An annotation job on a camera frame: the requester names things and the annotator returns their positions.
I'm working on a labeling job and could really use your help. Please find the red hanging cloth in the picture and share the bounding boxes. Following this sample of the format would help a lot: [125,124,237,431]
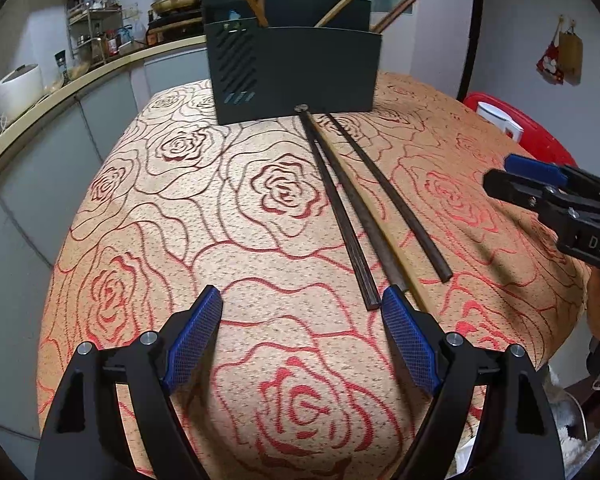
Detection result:
[536,15,566,83]

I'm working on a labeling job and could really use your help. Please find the golden frying pan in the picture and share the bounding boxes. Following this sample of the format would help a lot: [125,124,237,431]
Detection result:
[150,0,203,16]

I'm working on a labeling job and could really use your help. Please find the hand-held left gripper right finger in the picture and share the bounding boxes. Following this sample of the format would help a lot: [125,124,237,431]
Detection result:
[381,285,566,480]

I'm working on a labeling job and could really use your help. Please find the dark grey utensil holder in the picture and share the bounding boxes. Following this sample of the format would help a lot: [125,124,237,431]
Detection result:
[201,0,383,126]

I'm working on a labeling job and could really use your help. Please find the red plastic stool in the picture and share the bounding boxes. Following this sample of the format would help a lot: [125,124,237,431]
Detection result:
[462,91,581,168]

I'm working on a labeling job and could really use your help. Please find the dark door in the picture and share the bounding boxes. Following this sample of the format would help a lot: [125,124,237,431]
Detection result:
[457,0,483,103]

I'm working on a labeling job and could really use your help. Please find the pale bamboo chopstick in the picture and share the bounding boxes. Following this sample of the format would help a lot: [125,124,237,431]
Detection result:
[314,0,365,28]

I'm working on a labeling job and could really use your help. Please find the rose printed tablecloth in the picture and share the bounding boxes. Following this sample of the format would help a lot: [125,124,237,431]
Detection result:
[39,71,593,480]

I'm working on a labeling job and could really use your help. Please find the dark brown wooden chopstick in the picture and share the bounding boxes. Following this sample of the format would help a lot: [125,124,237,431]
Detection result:
[298,107,381,311]
[325,112,453,282]

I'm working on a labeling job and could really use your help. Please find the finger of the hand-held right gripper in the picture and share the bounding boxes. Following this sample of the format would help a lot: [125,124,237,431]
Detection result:
[505,154,600,201]
[484,169,586,223]

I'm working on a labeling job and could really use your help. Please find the black capped seasoning bottle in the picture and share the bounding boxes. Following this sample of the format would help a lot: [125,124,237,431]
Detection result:
[54,50,71,86]

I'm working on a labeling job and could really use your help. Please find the hanging wooden cutting board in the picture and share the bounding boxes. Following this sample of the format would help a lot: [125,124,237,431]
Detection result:
[557,17,583,86]

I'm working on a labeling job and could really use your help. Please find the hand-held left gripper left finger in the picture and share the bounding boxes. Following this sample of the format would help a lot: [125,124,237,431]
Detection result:
[34,285,224,480]

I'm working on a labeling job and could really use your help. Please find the white rice cooker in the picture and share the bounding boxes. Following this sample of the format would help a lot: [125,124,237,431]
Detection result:
[0,64,46,123]

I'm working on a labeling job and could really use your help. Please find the grey kitchen base cabinets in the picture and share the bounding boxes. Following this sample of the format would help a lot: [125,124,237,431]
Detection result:
[0,32,211,431]

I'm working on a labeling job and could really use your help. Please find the metal spice rack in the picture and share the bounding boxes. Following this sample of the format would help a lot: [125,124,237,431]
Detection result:
[65,0,148,68]

